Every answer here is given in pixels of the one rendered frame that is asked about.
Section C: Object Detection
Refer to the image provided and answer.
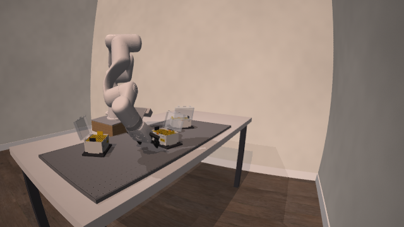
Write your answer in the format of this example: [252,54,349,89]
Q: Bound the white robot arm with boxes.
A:
[103,34,153,131]

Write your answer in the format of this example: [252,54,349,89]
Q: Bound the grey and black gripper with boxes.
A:
[126,120,160,148]

